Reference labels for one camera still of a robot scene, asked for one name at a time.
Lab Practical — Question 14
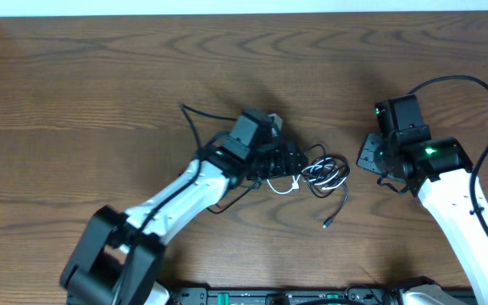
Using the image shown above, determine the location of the short black cable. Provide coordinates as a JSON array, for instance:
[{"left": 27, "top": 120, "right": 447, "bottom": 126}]
[{"left": 301, "top": 163, "right": 347, "bottom": 199}]

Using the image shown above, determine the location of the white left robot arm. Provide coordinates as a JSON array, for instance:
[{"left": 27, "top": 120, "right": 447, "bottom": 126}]
[{"left": 59, "top": 109, "right": 308, "bottom": 305}]

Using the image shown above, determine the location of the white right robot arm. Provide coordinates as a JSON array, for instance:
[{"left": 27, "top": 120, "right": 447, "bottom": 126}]
[{"left": 357, "top": 94, "right": 488, "bottom": 304}]

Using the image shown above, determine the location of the long black usb cable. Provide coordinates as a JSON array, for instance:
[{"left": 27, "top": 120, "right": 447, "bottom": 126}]
[{"left": 299, "top": 143, "right": 351, "bottom": 230}]

